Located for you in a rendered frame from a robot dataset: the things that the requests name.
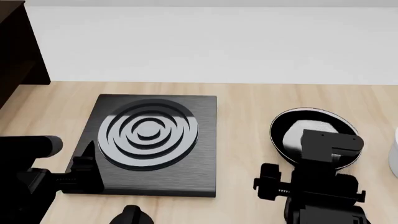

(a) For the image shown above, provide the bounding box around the right gripper blocky black finger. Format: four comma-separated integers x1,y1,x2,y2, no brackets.
252,162,283,200

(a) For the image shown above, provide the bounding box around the black square stove plate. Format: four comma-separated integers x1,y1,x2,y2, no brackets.
62,93,218,199

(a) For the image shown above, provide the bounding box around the left gripper pointed black finger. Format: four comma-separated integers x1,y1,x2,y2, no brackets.
72,139,101,174

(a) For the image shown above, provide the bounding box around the white cylindrical container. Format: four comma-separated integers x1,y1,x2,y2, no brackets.
388,127,398,177

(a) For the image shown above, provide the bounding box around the left gripper blocky black finger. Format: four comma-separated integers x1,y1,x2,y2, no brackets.
17,167,51,195

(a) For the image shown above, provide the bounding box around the right gripper angled black finger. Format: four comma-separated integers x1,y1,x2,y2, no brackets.
299,129,365,169

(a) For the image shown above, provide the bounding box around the dark brown wooden cabinet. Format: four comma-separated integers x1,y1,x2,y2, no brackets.
0,0,52,110

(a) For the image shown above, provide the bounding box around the black frying pan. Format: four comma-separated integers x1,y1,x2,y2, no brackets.
269,107,363,170

